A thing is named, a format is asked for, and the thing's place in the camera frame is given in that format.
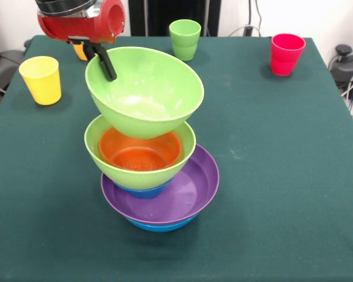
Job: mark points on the red cup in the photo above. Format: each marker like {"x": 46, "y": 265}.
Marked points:
{"x": 286, "y": 58}

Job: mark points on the yellow orange cup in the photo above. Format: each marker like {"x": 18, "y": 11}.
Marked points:
{"x": 80, "y": 53}

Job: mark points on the green bowl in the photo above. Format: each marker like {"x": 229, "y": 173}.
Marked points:
{"x": 135, "y": 179}
{"x": 153, "y": 94}

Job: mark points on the large light blue bowl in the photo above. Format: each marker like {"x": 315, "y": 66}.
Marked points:
{"x": 161, "y": 228}

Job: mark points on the green cup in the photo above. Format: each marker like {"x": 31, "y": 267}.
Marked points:
{"x": 184, "y": 44}

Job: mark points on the dark green table cloth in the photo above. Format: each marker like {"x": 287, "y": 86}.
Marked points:
{"x": 267, "y": 220}

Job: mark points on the purple bowl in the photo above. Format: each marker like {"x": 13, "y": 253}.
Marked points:
{"x": 203, "y": 188}

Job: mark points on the black panel with poles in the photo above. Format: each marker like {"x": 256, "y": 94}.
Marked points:
{"x": 164, "y": 17}

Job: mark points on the orange bowl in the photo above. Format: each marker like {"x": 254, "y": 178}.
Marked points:
{"x": 141, "y": 155}

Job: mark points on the small dark blue bowl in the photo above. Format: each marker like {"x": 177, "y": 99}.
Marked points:
{"x": 144, "y": 194}

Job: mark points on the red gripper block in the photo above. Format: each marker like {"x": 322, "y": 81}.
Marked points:
{"x": 76, "y": 28}

